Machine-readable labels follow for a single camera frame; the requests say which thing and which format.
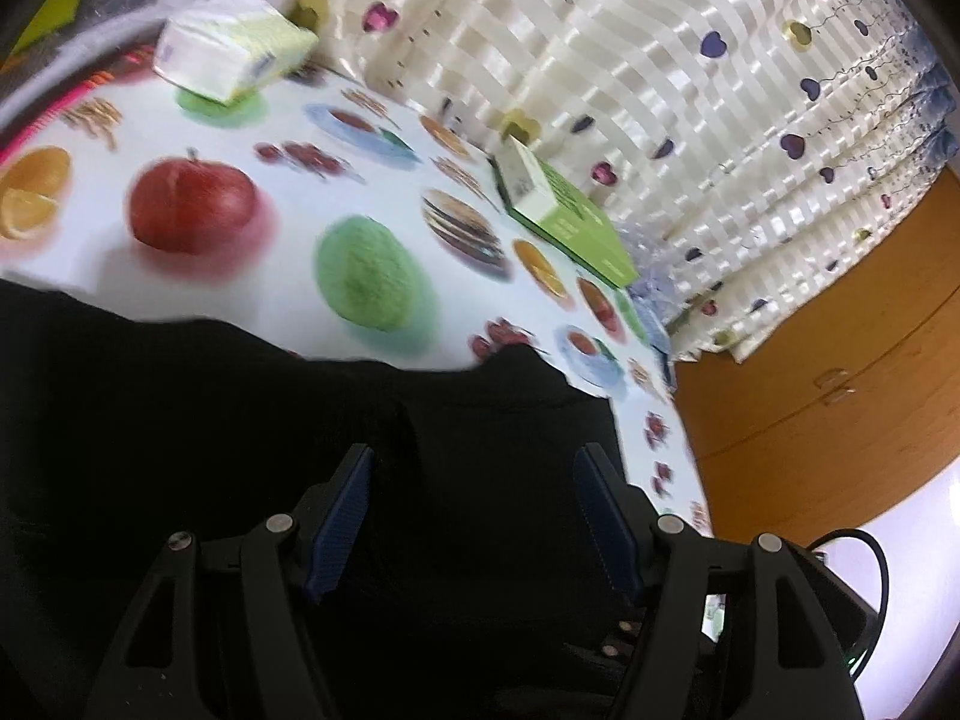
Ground clear plastic bag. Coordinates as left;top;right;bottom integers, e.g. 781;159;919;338
615;225;676;335

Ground heart patterned curtain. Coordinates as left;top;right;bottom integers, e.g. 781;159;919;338
292;0;960;365

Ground black cable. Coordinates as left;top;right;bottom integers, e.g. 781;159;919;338
810;529;892;683

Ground fruit printed tablecloth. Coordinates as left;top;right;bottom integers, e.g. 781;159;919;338
0;52;713;541

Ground white green tissue pack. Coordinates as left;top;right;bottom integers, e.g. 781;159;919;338
154;0;320;104

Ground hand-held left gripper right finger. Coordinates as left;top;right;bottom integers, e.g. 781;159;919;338
574;442;860;720

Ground flat green box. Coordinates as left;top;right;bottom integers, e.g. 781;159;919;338
491;139;641;290

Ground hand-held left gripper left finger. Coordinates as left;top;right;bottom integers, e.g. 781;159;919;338
86;444;376;720

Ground wooden cabinet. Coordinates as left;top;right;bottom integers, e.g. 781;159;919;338
671;165;960;541

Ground black pants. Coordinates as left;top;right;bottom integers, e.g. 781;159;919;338
0;277;661;720

